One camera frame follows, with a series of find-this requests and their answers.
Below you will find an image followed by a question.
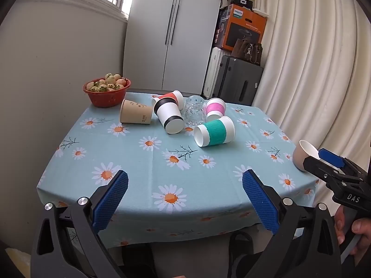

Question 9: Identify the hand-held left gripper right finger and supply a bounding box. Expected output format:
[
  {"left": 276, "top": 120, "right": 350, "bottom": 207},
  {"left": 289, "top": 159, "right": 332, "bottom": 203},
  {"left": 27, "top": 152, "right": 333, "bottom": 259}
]
[{"left": 242, "top": 169, "right": 342, "bottom": 278}]

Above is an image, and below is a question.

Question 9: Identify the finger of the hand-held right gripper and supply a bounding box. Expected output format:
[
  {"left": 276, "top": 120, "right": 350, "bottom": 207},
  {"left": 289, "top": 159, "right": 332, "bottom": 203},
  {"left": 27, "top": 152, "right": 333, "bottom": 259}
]
[
  {"left": 303, "top": 156, "right": 345, "bottom": 186},
  {"left": 318, "top": 148, "right": 357, "bottom": 174}
]

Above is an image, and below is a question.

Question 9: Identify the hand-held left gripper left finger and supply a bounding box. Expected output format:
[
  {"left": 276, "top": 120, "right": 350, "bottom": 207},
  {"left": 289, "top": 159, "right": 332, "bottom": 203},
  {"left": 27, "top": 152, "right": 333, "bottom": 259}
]
[{"left": 30, "top": 170, "right": 129, "bottom": 278}]

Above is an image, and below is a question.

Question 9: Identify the beige paper cup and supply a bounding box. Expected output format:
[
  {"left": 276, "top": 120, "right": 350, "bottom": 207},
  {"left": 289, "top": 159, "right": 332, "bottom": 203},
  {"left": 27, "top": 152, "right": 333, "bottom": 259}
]
[{"left": 292, "top": 140, "right": 321, "bottom": 172}]

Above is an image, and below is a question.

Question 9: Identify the teal banded white cup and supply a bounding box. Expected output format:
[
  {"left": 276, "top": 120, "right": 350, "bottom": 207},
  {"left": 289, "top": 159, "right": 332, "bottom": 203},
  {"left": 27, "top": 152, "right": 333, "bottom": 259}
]
[{"left": 193, "top": 116, "right": 235, "bottom": 148}]

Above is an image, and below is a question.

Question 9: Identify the brown paper cup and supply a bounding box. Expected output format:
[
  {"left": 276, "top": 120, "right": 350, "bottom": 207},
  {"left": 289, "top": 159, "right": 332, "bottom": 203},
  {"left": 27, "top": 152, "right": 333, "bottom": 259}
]
[{"left": 120, "top": 99, "right": 153, "bottom": 125}]

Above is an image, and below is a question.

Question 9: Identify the black banded white cup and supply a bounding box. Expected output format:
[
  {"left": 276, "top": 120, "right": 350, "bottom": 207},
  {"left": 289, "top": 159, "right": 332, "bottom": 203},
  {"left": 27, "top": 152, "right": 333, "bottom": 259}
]
[{"left": 153, "top": 98, "right": 184, "bottom": 134}]

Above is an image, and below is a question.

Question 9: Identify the pink banded white cup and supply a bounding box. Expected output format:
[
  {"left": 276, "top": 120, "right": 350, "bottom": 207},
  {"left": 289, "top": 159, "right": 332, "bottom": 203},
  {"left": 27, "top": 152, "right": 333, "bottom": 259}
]
[{"left": 205, "top": 98, "right": 226, "bottom": 121}]

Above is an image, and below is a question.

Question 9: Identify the clear glass cup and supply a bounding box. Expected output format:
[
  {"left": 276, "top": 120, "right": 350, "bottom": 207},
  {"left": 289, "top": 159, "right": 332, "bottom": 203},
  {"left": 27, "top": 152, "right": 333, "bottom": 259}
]
[{"left": 184, "top": 95, "right": 207, "bottom": 126}]

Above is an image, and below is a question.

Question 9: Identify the red banded white cup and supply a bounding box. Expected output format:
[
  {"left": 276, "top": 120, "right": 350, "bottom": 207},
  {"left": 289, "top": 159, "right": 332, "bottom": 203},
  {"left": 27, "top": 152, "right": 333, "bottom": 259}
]
[{"left": 151, "top": 90, "right": 185, "bottom": 111}]

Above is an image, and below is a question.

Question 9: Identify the person's right hand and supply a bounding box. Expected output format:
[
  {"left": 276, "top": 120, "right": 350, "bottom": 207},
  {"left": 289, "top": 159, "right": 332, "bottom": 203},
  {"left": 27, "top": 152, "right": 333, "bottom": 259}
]
[{"left": 334, "top": 207, "right": 371, "bottom": 245}]

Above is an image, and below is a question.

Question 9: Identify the blue daisy tablecloth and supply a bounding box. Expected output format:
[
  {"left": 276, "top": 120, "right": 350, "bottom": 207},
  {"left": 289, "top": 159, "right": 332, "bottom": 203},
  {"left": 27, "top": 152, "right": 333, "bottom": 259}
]
[{"left": 37, "top": 92, "right": 321, "bottom": 248}]

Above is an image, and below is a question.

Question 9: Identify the black slipper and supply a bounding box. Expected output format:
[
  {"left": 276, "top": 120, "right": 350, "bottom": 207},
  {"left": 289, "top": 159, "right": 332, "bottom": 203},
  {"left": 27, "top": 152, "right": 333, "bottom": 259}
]
[{"left": 228, "top": 232, "right": 256, "bottom": 278}]

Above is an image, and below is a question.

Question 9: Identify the cream curtain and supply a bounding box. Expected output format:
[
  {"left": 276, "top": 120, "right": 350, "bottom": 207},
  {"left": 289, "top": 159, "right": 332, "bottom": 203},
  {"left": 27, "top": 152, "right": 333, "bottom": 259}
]
[{"left": 243, "top": 0, "right": 371, "bottom": 174}]

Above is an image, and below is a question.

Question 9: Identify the red plastic colander bowl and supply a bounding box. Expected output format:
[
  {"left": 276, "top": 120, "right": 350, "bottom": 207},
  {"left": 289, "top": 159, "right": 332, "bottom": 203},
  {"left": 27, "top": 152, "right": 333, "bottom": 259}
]
[{"left": 83, "top": 77, "right": 131, "bottom": 108}]

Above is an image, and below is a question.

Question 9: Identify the dark grey suitcase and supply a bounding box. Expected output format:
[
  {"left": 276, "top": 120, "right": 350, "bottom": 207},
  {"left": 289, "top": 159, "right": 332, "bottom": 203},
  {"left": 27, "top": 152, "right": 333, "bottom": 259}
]
[{"left": 216, "top": 55, "right": 264, "bottom": 107}]

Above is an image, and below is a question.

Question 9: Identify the pile of pale strawberries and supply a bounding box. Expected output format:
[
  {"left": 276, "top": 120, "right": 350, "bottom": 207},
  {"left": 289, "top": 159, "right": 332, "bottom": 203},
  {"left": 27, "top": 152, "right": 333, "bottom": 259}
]
[{"left": 86, "top": 73, "right": 127, "bottom": 92}]

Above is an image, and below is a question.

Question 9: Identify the brown handbag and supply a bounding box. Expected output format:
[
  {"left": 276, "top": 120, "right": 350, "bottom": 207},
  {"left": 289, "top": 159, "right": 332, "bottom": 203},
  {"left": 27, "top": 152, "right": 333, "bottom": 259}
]
[{"left": 231, "top": 38, "right": 263, "bottom": 66}]

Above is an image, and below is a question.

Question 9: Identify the white suitcase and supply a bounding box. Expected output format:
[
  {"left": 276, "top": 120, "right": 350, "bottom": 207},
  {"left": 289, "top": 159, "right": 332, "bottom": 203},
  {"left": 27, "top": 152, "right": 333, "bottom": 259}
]
[{"left": 202, "top": 47, "right": 229, "bottom": 98}]

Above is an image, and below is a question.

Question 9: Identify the orange cardboard box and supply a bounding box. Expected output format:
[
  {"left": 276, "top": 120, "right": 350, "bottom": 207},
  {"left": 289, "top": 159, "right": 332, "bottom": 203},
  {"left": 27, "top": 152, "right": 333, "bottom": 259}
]
[{"left": 217, "top": 4, "right": 267, "bottom": 51}]

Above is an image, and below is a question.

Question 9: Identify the grey wardrobe cabinet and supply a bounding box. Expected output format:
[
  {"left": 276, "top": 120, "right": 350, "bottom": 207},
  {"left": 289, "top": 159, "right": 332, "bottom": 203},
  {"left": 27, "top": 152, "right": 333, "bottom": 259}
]
[{"left": 123, "top": 0, "right": 226, "bottom": 93}]

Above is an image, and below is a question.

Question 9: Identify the black bag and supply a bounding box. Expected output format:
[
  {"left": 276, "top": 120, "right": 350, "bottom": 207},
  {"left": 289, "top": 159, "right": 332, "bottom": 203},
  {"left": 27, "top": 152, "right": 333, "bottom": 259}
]
[{"left": 229, "top": 0, "right": 254, "bottom": 9}]

